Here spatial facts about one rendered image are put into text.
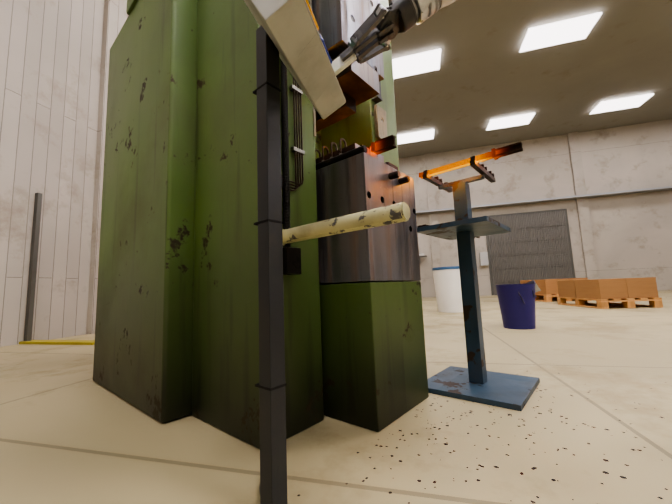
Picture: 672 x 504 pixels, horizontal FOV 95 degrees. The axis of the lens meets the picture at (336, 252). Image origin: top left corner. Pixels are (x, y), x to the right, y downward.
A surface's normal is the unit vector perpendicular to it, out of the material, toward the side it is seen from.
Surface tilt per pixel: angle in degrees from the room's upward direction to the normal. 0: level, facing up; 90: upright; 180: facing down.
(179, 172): 90
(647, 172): 90
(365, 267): 90
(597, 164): 90
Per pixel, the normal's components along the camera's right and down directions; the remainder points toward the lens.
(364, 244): -0.65, -0.07
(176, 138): 0.76, -0.11
